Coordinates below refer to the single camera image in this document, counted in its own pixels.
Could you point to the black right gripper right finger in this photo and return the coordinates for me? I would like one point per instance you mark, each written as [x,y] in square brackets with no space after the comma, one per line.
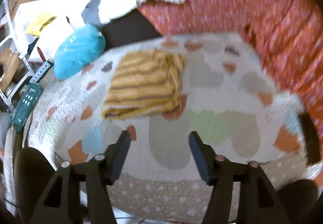
[258,200]

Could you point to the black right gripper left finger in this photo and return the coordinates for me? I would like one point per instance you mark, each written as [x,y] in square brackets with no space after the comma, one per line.
[60,201]

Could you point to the yellow striped knit sweater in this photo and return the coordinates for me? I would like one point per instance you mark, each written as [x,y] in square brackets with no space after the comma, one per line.
[145,82]

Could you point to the dark green cardboard box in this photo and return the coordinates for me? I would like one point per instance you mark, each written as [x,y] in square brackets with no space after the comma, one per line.
[26,105]

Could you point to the heart patterned quilted blanket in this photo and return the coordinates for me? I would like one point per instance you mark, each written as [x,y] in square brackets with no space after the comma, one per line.
[226,98]

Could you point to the light blue dotted box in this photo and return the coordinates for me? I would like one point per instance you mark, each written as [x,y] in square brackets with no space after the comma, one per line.
[42,70]

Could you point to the teal plush pillow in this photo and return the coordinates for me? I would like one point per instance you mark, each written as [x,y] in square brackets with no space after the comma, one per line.
[81,48]

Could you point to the red floral bedsheet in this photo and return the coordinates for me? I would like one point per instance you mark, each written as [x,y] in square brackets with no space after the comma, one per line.
[287,34]

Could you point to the white metal shelf rack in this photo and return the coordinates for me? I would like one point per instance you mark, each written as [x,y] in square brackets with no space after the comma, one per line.
[15,70]

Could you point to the yellow plastic bag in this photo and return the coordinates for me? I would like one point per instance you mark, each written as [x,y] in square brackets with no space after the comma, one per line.
[39,23]

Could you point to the white red shopping bag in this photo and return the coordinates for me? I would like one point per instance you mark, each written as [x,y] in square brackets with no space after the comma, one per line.
[68,18]

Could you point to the grey fabric bag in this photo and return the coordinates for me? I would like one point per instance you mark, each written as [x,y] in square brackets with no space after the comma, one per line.
[90,14]

